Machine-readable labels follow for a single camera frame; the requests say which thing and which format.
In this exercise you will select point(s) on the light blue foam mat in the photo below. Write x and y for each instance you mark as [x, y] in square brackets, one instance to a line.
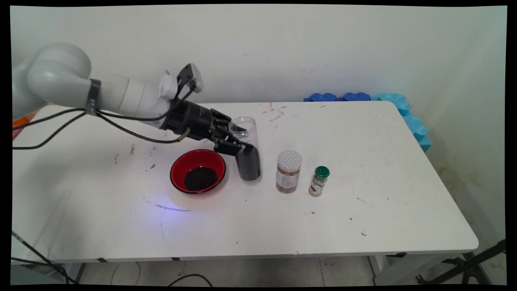
[416, 125]

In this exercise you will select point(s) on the white table leg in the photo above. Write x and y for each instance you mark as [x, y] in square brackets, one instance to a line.
[404, 268]

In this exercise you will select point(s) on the black tripod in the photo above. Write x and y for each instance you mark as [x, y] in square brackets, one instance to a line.
[468, 266]

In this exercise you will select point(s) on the pile of black seeds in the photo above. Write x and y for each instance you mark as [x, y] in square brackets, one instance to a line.
[200, 180]

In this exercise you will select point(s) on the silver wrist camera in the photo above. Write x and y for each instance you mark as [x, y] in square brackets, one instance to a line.
[194, 76]

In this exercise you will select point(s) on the red bowl with black rim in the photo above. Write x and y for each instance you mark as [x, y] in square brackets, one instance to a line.
[177, 173]

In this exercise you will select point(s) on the orange box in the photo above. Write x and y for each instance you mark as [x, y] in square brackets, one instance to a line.
[22, 120]

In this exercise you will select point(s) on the spice jar with white lid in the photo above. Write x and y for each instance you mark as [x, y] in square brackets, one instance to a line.
[288, 173]

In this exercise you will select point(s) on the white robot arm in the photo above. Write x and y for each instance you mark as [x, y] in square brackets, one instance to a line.
[60, 76]

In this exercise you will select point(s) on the small spice bottle green cap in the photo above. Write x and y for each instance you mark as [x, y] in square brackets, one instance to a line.
[319, 182]

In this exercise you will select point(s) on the clear jar of black seeds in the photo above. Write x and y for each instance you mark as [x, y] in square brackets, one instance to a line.
[248, 167]

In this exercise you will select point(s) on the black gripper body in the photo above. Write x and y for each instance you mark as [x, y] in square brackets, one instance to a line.
[190, 119]

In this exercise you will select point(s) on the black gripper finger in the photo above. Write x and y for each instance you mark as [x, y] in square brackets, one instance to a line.
[228, 144]
[220, 116]

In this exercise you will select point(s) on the dark blue foam piece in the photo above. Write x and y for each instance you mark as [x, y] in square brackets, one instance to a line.
[323, 97]
[356, 97]

